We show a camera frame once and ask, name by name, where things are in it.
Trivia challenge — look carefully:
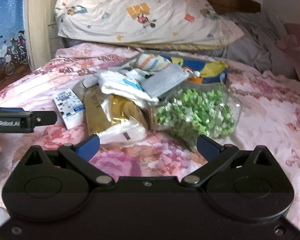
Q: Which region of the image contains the white towel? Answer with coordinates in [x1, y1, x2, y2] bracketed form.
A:
[97, 70, 159, 107]

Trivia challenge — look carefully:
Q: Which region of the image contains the white milk carton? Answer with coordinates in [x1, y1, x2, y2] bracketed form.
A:
[53, 89, 85, 130]

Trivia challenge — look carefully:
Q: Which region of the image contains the jar of green stars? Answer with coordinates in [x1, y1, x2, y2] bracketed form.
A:
[147, 81, 242, 149]

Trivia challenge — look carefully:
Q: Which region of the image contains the gold foil bag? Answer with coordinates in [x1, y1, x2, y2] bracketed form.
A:
[83, 86, 148, 145]

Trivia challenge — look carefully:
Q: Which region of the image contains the blue bicycle print curtain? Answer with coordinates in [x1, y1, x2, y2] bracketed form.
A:
[0, 0, 31, 91]

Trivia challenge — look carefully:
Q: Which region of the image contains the cream wooden cabinet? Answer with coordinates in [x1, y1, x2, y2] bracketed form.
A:
[23, 0, 61, 71]

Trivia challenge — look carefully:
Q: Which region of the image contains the dinosaur print storage box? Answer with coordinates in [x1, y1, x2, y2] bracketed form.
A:
[128, 53, 229, 84]

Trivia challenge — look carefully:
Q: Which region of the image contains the grey wet wipes pack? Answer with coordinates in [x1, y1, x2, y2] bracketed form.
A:
[141, 63, 190, 98]

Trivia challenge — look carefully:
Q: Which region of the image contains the striped rolled sock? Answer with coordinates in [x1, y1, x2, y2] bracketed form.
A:
[136, 54, 172, 72]

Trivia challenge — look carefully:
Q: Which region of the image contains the grey blanket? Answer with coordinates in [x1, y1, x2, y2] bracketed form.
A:
[206, 12, 297, 79]

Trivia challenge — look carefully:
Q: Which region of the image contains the Mickey Mouse print pillow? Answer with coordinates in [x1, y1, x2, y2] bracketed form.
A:
[55, 0, 244, 51]

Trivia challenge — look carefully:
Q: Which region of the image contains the dark wooden headboard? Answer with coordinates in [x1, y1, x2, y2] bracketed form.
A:
[207, 0, 261, 14]

